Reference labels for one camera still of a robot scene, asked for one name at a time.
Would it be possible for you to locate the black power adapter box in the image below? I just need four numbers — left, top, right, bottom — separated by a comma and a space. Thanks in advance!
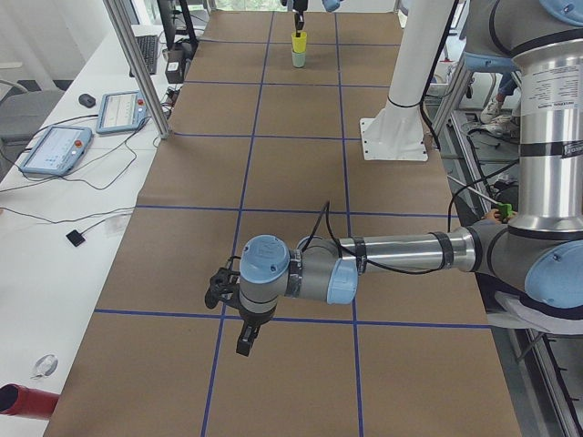
165, 49, 184, 84

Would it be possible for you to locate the red cylinder tube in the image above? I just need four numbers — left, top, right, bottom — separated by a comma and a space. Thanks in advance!
1, 383, 59, 420

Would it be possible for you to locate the green cup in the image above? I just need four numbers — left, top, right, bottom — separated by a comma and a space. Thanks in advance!
291, 51, 306, 68

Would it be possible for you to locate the seated person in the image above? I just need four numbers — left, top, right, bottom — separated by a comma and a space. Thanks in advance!
469, 208, 582, 335

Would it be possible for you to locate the black computer mouse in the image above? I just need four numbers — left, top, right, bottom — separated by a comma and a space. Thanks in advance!
78, 93, 97, 108

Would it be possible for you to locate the yellow cup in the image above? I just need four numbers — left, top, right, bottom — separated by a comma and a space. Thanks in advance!
291, 31, 307, 54

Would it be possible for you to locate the small black square pad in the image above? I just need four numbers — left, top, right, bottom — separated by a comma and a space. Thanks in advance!
66, 229, 86, 247

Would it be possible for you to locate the far blue teach pendant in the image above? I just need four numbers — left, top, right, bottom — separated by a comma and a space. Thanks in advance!
96, 90, 148, 135

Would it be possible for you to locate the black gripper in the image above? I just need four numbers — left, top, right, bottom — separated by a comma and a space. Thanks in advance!
291, 0, 309, 37
204, 267, 275, 356

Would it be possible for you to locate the blue teach pendant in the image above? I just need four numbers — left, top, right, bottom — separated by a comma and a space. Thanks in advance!
20, 127, 93, 177
96, 90, 148, 135

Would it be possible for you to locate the near blue teach pendant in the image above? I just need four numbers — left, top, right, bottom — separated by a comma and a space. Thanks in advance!
20, 127, 93, 177

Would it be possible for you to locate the clear tape roll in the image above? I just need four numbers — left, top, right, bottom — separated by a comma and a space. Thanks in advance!
31, 354, 58, 379

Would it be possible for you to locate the aluminium frame post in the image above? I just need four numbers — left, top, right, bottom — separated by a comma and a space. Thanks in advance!
103, 0, 170, 139

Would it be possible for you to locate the black keyboard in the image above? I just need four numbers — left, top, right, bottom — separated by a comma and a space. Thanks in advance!
135, 35, 159, 75

